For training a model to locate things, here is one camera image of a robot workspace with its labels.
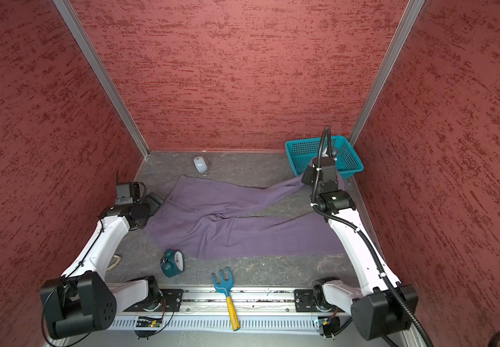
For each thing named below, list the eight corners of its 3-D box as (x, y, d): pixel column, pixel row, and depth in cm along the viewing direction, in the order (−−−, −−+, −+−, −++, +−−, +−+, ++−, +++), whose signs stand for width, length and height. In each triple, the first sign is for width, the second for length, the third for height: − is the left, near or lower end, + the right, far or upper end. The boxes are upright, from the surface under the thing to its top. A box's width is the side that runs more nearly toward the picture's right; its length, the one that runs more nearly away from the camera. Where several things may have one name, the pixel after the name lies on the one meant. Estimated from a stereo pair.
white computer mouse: (199, 177, 112) (196, 166, 105) (195, 168, 115) (192, 157, 109) (209, 173, 113) (206, 163, 107) (204, 165, 117) (202, 154, 110)
